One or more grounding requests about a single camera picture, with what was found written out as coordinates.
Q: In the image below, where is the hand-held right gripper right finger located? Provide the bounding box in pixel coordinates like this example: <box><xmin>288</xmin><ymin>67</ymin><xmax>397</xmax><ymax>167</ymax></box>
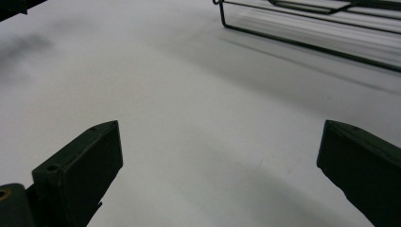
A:
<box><xmin>316</xmin><ymin>119</ymin><xmax>401</xmax><ymax>227</ymax></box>

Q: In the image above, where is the black wire rack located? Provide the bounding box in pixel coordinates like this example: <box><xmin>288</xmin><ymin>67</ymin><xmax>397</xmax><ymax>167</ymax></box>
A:
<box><xmin>212</xmin><ymin>0</ymin><xmax>401</xmax><ymax>74</ymax></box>

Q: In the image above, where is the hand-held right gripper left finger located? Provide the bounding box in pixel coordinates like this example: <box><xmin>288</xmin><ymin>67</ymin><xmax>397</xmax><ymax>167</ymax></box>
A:
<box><xmin>31</xmin><ymin>119</ymin><xmax>124</xmax><ymax>227</ymax></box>

